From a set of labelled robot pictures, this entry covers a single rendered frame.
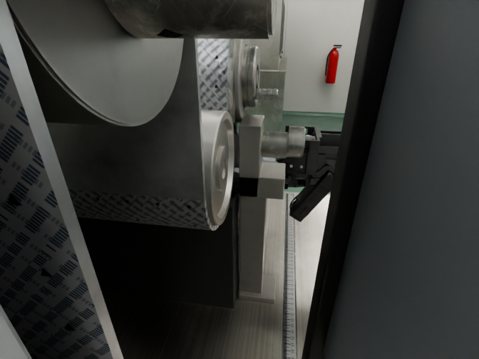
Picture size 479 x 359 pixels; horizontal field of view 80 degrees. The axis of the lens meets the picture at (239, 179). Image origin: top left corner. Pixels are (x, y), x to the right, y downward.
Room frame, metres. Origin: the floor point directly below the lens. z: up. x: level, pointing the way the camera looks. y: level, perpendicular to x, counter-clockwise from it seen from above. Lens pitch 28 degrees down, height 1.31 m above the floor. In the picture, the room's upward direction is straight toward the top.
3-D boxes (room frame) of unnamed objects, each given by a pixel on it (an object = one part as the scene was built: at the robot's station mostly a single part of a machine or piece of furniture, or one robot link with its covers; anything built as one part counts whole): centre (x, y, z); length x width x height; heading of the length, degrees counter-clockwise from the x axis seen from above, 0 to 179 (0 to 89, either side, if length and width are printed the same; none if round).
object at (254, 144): (0.35, -0.03, 1.05); 0.06 x 0.05 x 0.31; 81
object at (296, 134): (0.34, -0.07, 1.18); 0.04 x 0.02 x 0.04; 171
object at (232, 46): (0.39, 0.00, 1.25); 0.15 x 0.01 x 0.15; 171
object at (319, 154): (0.43, -0.13, 1.12); 0.12 x 0.08 x 0.09; 81
